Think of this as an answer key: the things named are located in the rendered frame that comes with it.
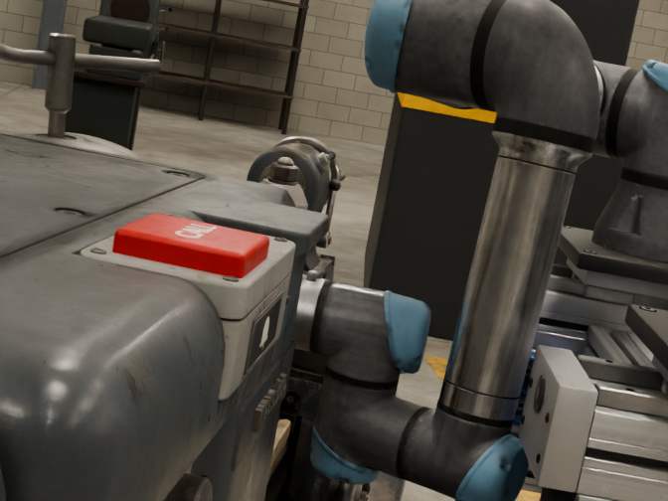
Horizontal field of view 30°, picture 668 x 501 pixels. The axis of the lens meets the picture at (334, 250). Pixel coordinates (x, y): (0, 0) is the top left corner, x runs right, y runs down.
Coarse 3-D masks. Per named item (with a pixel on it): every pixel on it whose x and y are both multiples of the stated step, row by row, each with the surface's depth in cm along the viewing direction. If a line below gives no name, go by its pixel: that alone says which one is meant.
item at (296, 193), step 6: (264, 180) 167; (276, 186) 165; (282, 186) 165; (288, 186) 166; (294, 186) 166; (300, 186) 168; (288, 192) 165; (294, 192) 166; (300, 192) 167; (294, 198) 166; (300, 198) 166; (300, 204) 166; (306, 204) 167
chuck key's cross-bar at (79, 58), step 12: (0, 48) 99; (12, 48) 100; (12, 60) 100; (24, 60) 101; (36, 60) 102; (48, 60) 102; (84, 60) 105; (96, 60) 106; (108, 60) 107; (120, 60) 108; (132, 60) 108; (144, 60) 109; (156, 60) 110; (144, 72) 110; (156, 72) 111
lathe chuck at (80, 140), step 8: (32, 136) 103; (40, 136) 103; (72, 136) 106; (80, 136) 107; (88, 136) 108; (72, 144) 102; (80, 144) 103; (88, 144) 104; (96, 144) 105; (104, 144) 106; (112, 144) 108; (112, 152) 105; (120, 152) 106; (128, 152) 107
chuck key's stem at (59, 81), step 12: (60, 36) 103; (72, 36) 103; (60, 48) 103; (72, 48) 103; (60, 60) 103; (72, 60) 104; (48, 72) 103; (60, 72) 103; (72, 72) 104; (48, 84) 104; (60, 84) 103; (72, 84) 104; (48, 96) 104; (60, 96) 103; (48, 108) 104; (60, 108) 104; (60, 120) 104; (48, 132) 105; (60, 132) 104
